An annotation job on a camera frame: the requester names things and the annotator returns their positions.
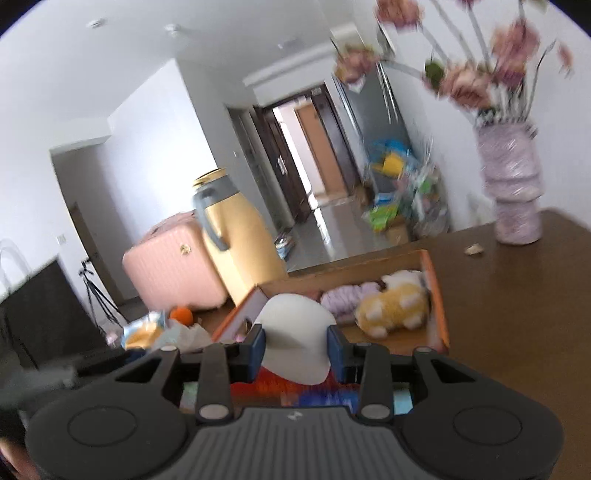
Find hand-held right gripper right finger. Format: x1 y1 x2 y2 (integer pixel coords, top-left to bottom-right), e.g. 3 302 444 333
325 324 481 423

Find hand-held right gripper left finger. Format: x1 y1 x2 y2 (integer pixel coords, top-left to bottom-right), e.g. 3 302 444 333
113 324 267 423

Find white cap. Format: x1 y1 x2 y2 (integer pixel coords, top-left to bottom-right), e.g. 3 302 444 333
253 294 338 385

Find purple fluffy cloth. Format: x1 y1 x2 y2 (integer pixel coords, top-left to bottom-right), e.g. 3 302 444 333
320 282 382 324

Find orange-edged cardboard box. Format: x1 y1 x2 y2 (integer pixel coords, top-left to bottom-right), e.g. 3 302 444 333
211 249 451 356

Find yellow plush toy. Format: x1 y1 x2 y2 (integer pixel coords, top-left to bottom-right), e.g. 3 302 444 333
355 270 431 340

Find red blue patterned cloth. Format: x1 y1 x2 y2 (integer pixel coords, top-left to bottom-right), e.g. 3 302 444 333
182 369 411 416

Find black tripod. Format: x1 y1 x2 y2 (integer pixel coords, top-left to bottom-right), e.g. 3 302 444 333
78 261 127 337

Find crumpled plastic bag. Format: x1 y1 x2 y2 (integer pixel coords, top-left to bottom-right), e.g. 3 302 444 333
122 311 213 354

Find yellow thermos jug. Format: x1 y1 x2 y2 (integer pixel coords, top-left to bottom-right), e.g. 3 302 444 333
191 168 289 308

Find pink suitcase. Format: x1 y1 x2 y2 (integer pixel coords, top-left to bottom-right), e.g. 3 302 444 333
122 212 229 312

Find small brown cardboard box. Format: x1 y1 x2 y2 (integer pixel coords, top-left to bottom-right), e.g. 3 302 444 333
385 222 411 245

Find green packets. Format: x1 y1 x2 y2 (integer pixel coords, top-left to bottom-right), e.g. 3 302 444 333
369 203 400 232

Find dark wooden door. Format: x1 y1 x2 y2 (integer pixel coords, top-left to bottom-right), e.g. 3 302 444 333
254 104 315 222

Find cluttered storage rack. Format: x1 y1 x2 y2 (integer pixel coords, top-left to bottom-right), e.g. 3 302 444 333
406 157 451 236

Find light wooden door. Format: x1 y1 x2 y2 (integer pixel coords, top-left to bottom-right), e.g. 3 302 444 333
295 106 347 195

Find grey refrigerator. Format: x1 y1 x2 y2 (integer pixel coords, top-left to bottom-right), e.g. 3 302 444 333
332 41 411 153

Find pink artificial flowers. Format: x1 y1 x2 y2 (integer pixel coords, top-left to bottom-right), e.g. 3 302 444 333
332 0 575 125

